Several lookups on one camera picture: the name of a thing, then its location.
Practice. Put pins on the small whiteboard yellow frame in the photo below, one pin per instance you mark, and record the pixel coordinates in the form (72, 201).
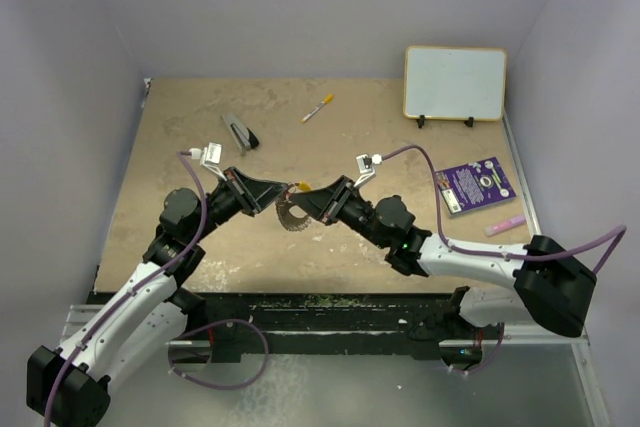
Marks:
(454, 83)

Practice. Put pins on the purple booklet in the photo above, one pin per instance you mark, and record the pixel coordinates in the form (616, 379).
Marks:
(473, 186)

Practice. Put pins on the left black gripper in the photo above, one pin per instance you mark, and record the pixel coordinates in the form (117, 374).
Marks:
(252, 195)

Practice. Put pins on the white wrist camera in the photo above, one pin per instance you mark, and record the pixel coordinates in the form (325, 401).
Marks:
(210, 158)
(367, 168)

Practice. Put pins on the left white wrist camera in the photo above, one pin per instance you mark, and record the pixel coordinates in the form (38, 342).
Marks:
(210, 158)

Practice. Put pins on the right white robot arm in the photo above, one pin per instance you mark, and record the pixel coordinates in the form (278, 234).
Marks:
(540, 281)

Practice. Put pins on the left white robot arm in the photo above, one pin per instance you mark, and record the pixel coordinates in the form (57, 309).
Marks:
(72, 385)

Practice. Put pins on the pink eraser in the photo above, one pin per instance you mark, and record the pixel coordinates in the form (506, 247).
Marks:
(505, 225)

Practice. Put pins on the white yellow marker pen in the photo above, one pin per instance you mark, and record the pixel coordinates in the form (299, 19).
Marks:
(317, 108)

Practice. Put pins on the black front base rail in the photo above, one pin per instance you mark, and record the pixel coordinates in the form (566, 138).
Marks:
(421, 326)

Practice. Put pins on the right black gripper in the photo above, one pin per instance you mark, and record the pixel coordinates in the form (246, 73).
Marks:
(326, 204)

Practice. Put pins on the silver black stapler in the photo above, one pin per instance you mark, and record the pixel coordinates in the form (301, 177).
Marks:
(243, 137)

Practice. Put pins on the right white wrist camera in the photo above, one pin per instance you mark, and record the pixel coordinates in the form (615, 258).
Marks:
(367, 168)

